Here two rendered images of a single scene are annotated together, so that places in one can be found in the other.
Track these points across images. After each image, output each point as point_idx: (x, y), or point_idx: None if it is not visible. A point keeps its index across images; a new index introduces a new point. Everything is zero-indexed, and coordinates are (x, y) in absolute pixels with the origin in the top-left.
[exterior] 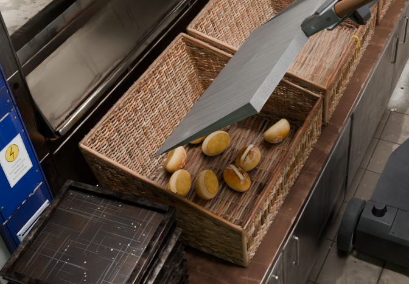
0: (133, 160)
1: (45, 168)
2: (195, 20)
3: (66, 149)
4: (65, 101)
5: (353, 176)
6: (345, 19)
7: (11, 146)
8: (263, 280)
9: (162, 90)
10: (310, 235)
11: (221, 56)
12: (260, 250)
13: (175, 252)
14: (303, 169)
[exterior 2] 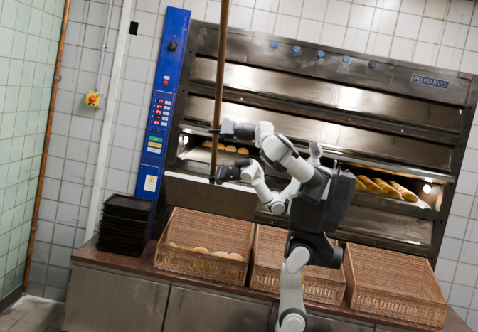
0: (189, 236)
1: (161, 203)
2: (264, 225)
3: None
4: None
5: None
6: (213, 178)
7: (152, 177)
8: (148, 271)
9: (223, 230)
10: (200, 324)
11: (250, 235)
12: (163, 271)
13: (139, 228)
14: (215, 281)
